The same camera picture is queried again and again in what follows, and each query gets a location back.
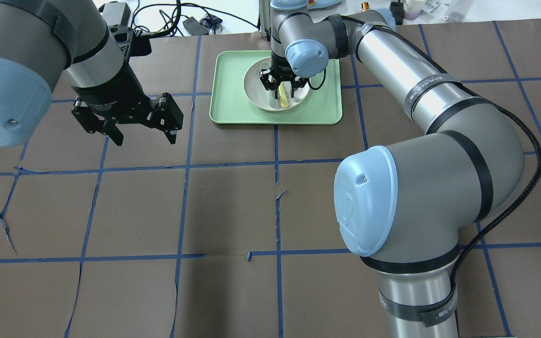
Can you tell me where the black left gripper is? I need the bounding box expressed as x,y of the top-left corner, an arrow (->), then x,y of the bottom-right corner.
71,63 -> 183,147

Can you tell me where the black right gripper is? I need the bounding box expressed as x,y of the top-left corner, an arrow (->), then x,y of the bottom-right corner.
258,52 -> 309,100

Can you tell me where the yellow plastic fork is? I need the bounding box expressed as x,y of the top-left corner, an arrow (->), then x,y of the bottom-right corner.
277,82 -> 290,110

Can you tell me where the white round plate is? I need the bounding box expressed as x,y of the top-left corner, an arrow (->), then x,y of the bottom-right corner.
243,56 -> 310,113

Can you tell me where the pale green plastic spoon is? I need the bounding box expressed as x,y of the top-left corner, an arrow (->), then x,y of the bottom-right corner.
260,62 -> 277,108

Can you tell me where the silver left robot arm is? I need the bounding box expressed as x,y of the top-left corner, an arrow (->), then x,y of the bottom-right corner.
0,0 -> 183,147

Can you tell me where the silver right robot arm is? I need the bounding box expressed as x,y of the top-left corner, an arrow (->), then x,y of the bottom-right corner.
261,0 -> 541,338

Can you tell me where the light green plastic tray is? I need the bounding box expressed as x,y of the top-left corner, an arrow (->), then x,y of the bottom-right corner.
209,51 -> 343,125

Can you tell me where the small black power brick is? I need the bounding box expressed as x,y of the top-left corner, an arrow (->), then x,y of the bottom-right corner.
182,17 -> 209,36

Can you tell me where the aluminium frame post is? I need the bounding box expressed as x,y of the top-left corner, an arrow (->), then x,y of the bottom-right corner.
258,0 -> 272,41

